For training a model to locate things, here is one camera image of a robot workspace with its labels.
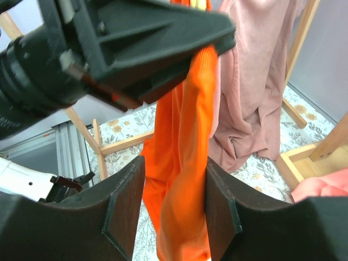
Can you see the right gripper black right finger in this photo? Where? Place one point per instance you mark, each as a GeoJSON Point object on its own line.
{"type": "Point", "coordinates": [245, 224]}

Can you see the yellow plastic hanger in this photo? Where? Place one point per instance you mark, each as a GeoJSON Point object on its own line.
{"type": "Point", "coordinates": [198, 4]}

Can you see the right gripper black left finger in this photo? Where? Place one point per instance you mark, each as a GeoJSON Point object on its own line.
{"type": "Point", "coordinates": [98, 223]}

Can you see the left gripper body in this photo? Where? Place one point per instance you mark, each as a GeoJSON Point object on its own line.
{"type": "Point", "coordinates": [124, 53]}

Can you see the wooden rack with tray base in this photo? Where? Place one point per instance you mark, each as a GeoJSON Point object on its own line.
{"type": "Point", "coordinates": [316, 159]}

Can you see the dusty pink hanging garment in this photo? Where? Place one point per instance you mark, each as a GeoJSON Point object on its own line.
{"type": "Point", "coordinates": [250, 81]}

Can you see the wooden side clothes rack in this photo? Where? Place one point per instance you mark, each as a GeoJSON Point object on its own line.
{"type": "Point", "coordinates": [115, 126]}

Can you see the orange t-shirt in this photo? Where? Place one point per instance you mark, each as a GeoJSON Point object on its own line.
{"type": "Point", "coordinates": [176, 160]}

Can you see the salmon pink pleated garment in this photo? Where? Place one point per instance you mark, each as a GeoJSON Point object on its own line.
{"type": "Point", "coordinates": [332, 185]}

